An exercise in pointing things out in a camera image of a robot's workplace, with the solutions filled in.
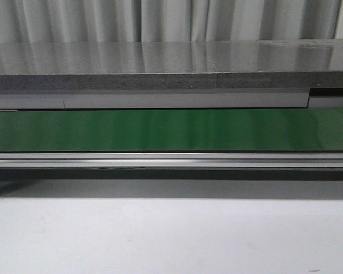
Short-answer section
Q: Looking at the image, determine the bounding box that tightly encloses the grey stone counter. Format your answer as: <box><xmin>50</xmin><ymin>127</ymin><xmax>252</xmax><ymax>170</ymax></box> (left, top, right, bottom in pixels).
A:
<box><xmin>0</xmin><ymin>39</ymin><xmax>343</xmax><ymax>110</ymax></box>

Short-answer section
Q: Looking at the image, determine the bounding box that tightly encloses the green conveyor belt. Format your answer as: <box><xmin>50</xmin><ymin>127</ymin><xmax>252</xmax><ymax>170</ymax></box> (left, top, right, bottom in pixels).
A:
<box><xmin>0</xmin><ymin>108</ymin><xmax>343</xmax><ymax>152</ymax></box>

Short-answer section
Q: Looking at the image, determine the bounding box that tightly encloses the white curtain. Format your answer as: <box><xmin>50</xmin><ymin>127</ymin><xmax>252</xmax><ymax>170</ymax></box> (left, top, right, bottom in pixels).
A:
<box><xmin>0</xmin><ymin>0</ymin><xmax>343</xmax><ymax>43</ymax></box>

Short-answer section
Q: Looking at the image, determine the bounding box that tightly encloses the aluminium conveyor frame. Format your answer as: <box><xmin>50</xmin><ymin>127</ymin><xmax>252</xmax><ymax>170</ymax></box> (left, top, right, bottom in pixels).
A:
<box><xmin>0</xmin><ymin>150</ymin><xmax>343</xmax><ymax>200</ymax></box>

